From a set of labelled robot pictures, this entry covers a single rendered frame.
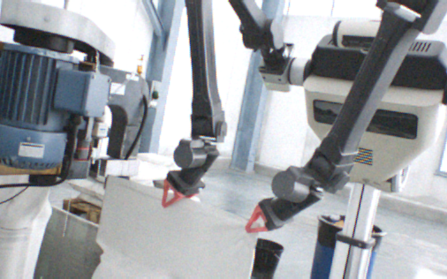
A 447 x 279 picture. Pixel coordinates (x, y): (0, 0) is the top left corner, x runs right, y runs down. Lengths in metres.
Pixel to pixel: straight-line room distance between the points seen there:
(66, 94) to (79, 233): 1.05
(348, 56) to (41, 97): 0.83
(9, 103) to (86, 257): 1.04
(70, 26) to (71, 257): 1.20
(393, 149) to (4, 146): 1.01
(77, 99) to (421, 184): 8.35
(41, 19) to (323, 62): 0.80
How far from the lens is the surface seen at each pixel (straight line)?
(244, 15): 1.23
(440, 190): 8.98
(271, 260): 3.67
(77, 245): 1.93
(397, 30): 0.82
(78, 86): 0.94
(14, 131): 0.97
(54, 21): 0.95
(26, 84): 0.97
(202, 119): 1.09
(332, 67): 1.37
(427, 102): 1.27
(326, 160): 0.96
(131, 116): 1.41
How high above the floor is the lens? 1.28
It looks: 4 degrees down
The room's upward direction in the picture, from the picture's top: 11 degrees clockwise
